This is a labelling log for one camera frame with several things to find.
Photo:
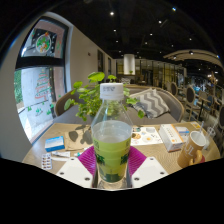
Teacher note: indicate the grey white chevron cushion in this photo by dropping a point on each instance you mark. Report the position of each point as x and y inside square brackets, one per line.
[151, 103]

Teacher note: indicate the printed menu sheet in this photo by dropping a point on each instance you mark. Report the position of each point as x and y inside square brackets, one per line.
[146, 136]

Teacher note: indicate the flat round red coaster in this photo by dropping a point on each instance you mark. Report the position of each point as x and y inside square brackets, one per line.
[202, 159]

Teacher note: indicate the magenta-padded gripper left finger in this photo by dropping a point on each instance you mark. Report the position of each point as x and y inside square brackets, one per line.
[75, 171]

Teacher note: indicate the group of dining chairs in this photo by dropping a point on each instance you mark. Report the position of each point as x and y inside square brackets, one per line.
[190, 95]

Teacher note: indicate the white orange carton box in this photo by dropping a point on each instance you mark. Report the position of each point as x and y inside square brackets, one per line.
[170, 138]

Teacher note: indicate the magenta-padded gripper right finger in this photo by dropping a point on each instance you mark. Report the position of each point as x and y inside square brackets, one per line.
[148, 171]

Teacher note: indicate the mustard yellow ceramic mug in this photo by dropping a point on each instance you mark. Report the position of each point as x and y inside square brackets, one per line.
[188, 151]

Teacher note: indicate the white ointment tube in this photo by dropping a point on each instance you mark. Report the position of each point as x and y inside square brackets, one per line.
[61, 154]

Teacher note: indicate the white tube with teal cap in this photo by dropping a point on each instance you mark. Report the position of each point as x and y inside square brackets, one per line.
[79, 153]

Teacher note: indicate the curved grey sofa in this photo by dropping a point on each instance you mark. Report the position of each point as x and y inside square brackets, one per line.
[173, 106]

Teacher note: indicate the clear bottle with green label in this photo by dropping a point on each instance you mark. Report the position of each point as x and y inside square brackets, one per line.
[111, 150]

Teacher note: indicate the pill blister pack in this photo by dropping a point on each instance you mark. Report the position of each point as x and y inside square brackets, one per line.
[46, 161]

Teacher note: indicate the clear plastic cup with straw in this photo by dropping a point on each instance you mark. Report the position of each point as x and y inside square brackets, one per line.
[208, 140]

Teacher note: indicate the small blue white box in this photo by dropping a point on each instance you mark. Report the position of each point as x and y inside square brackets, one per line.
[54, 144]

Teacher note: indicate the window with festive decals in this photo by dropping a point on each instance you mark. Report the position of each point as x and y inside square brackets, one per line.
[38, 90]

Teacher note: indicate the group of ceiling lights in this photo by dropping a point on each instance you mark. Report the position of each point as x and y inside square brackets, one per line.
[112, 13]

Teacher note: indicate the green potted plant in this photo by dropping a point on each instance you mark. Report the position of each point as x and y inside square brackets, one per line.
[87, 100]

